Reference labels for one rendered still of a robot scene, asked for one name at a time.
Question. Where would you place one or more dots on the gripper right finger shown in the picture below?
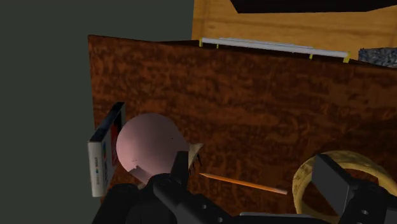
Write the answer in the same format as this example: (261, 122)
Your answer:
(335, 181)

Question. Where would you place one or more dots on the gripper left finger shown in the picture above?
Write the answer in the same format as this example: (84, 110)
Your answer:
(173, 201)

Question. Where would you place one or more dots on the pink bulb-shaped object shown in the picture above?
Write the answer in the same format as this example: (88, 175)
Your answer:
(149, 145)

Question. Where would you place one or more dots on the orange pencil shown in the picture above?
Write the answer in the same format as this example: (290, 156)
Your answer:
(245, 184)

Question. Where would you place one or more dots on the white box with dark lid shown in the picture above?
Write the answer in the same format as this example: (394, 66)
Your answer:
(98, 167)

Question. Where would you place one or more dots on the brown wooden table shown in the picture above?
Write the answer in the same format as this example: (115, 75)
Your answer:
(248, 108)

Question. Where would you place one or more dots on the light wooden cabinet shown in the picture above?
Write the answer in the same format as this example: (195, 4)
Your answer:
(279, 26)

